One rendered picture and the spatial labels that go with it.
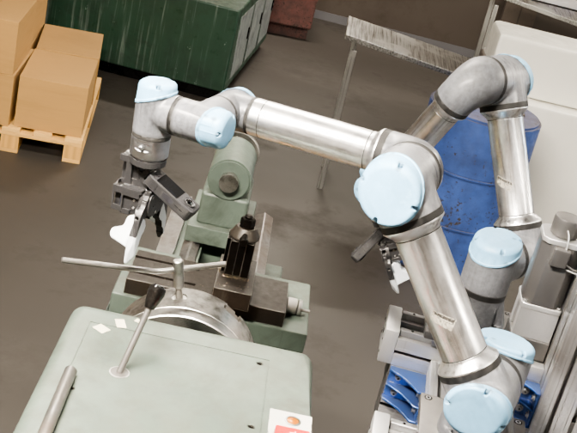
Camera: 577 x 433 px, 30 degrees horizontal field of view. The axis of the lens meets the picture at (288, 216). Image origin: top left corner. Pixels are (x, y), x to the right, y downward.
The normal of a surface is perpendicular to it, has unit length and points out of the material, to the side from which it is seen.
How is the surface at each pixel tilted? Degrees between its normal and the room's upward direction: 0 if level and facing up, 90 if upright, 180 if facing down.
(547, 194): 90
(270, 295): 0
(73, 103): 90
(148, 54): 90
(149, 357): 0
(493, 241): 7
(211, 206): 90
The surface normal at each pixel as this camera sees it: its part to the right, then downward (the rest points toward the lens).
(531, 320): -0.14, 0.36
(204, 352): 0.22, -0.89
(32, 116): 0.07, 0.41
